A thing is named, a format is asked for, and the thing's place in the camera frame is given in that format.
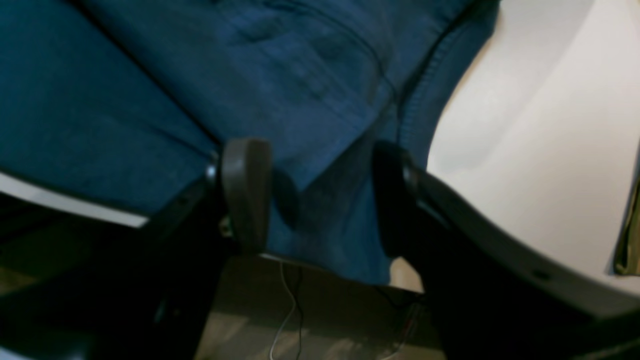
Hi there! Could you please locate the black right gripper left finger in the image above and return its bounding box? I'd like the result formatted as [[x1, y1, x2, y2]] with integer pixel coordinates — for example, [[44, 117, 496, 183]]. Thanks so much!
[[1, 137, 273, 360]]

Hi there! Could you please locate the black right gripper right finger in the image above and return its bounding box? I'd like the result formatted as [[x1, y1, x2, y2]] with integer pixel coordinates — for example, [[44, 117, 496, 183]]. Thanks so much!
[[372, 141, 639, 360]]

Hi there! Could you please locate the dark blue T-shirt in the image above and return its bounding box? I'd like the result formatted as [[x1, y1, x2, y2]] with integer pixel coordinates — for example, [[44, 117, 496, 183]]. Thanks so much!
[[0, 0, 500, 285]]

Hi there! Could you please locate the black cable on floor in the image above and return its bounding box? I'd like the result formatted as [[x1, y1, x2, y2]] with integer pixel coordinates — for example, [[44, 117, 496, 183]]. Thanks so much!
[[295, 265, 421, 360]]

